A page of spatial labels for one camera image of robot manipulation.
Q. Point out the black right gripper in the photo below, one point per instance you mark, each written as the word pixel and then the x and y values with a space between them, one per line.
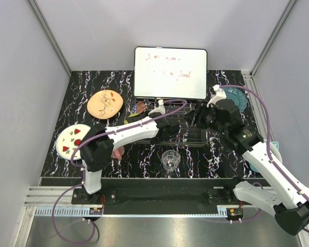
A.
pixel 196 115

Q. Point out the teal scalloped plate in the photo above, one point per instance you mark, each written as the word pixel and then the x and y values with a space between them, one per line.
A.
pixel 237 96

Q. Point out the red patterned bowl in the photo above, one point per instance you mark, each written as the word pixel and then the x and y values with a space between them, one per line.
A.
pixel 139 107

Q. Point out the yellow-green bowl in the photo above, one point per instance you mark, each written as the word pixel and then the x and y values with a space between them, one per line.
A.
pixel 132 118

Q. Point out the orange floral plate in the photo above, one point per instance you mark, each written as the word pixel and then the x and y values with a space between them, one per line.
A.
pixel 105 104

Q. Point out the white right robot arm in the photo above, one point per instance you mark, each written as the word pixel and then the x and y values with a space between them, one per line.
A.
pixel 288 203

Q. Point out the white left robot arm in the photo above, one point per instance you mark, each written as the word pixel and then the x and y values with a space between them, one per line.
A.
pixel 99 143

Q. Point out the clear drinking glass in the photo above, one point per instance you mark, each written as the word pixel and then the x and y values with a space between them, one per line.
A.
pixel 170 160

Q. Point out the white dry-erase board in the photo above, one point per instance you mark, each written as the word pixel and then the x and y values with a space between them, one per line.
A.
pixel 161 72

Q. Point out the pink mug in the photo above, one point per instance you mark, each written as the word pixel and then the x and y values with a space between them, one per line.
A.
pixel 118 153

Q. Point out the white watermelon plate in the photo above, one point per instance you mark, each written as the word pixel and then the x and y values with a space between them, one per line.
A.
pixel 69 139

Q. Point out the black wire dish rack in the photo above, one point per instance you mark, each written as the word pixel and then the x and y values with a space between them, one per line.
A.
pixel 187 136

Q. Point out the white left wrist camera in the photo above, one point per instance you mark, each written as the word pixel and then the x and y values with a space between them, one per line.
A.
pixel 160 109

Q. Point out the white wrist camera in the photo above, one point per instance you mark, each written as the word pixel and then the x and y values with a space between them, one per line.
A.
pixel 160 109
pixel 219 95

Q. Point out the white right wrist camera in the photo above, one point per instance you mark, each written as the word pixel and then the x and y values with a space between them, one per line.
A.
pixel 219 95

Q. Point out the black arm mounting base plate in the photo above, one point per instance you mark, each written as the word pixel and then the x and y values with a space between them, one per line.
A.
pixel 161 196

